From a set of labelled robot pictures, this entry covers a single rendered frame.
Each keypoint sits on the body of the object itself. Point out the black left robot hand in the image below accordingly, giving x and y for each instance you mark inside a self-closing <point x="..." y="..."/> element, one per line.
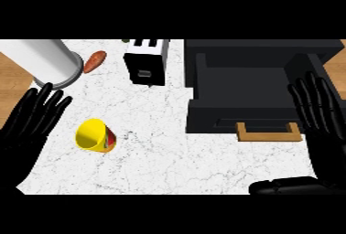
<point x="27" y="134"/>

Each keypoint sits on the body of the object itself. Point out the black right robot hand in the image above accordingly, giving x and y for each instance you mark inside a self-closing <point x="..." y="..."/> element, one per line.
<point x="322" y="146"/>

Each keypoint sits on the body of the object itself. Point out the yellow cup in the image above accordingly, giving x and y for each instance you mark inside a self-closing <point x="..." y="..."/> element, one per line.
<point x="95" y="136"/>

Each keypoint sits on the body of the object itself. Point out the dark grey open drawer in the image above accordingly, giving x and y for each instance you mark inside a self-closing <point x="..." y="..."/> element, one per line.
<point x="243" y="94"/>

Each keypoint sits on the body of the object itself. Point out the white cylindrical container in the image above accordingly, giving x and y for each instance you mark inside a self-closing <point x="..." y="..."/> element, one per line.
<point x="43" y="61"/>

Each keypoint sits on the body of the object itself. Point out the orange sweet potato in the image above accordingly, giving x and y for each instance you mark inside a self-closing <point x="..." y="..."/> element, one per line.
<point x="95" y="61"/>

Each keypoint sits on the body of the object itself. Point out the dark grey cabinet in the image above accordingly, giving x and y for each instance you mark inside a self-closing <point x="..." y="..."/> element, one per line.
<point x="265" y="48"/>

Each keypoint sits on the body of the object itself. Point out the black and white toaster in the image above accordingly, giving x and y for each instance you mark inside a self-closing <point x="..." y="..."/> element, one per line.
<point x="146" y="62"/>

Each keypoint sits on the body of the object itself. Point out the small green vegetable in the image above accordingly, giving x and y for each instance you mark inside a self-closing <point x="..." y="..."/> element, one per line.
<point x="126" y="40"/>

